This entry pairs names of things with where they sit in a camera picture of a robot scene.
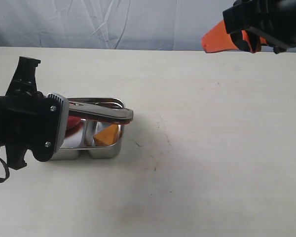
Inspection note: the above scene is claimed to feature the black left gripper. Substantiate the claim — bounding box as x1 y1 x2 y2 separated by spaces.
0 56 43 170

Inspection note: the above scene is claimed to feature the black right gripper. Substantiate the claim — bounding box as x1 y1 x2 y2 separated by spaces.
201 0 296 53

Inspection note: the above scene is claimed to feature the red toy sausage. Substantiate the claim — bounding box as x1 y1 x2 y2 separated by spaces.
66 116 81 130

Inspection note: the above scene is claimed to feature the stainless steel lunch box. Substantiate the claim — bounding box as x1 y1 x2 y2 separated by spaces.
49 97 126 160

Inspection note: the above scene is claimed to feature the dark transparent box lid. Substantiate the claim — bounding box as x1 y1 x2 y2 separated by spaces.
69 98 134 125

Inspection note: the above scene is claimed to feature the yellow toy cheese wedge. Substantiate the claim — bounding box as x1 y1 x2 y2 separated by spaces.
93 124 119 146

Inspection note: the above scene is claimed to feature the grey-blue backdrop cloth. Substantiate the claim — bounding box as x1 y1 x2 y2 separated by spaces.
0 0 233 50

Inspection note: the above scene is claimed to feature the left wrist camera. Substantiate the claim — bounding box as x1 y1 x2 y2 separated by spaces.
31 93 69 162

